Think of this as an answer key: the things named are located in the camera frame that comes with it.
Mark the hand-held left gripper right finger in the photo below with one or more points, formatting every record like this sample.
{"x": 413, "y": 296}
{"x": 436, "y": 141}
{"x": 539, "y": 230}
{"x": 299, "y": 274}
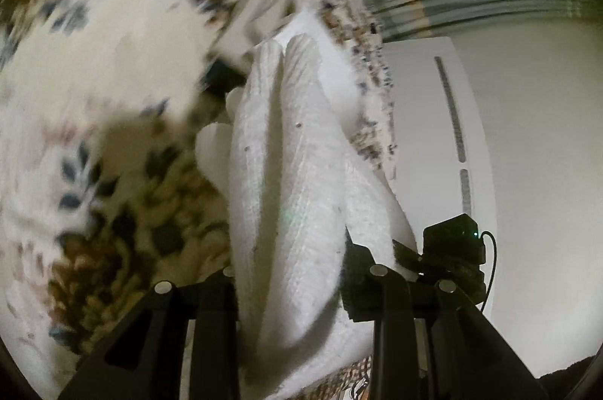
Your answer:
{"x": 359, "y": 287}

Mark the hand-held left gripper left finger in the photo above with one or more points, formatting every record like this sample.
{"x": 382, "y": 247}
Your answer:
{"x": 212, "y": 324}

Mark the floral bed sheet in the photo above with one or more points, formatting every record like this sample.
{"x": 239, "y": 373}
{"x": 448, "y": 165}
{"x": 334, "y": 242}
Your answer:
{"x": 94, "y": 51}

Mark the white towel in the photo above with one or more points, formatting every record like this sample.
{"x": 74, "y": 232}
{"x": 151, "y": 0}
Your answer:
{"x": 287, "y": 193}

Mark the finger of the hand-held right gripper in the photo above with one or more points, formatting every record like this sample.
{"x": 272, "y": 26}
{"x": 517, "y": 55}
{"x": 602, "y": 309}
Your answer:
{"x": 406, "y": 255}

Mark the white appliance panel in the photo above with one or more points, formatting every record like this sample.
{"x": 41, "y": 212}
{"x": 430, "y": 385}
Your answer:
{"x": 424, "y": 122}

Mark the person's dark fuzzy clothing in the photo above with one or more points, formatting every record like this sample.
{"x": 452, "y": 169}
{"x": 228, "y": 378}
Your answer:
{"x": 571, "y": 381}

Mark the folded white cloth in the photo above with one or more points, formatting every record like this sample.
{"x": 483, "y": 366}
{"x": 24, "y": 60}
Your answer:
{"x": 329, "y": 70}

